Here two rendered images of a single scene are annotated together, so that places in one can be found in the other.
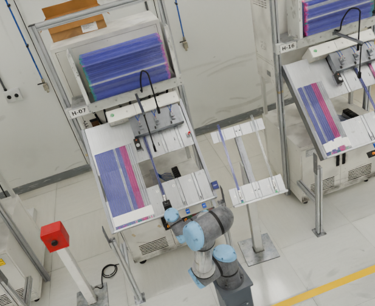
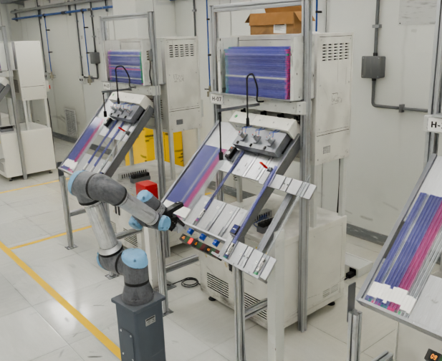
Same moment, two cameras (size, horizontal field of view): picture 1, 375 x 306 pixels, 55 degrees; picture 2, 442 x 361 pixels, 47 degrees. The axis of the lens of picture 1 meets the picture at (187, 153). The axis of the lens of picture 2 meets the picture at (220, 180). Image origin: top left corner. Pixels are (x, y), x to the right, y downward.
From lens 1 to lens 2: 221 cm
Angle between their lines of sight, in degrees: 55
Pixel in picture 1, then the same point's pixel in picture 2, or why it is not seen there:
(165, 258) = (223, 311)
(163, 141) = (251, 165)
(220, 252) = (131, 251)
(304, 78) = not seen: outside the picture
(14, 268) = not seen: hidden behind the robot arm
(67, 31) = (263, 27)
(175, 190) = (214, 213)
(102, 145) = (216, 140)
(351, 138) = (422, 307)
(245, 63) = not seen: outside the picture
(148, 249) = (213, 284)
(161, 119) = (261, 141)
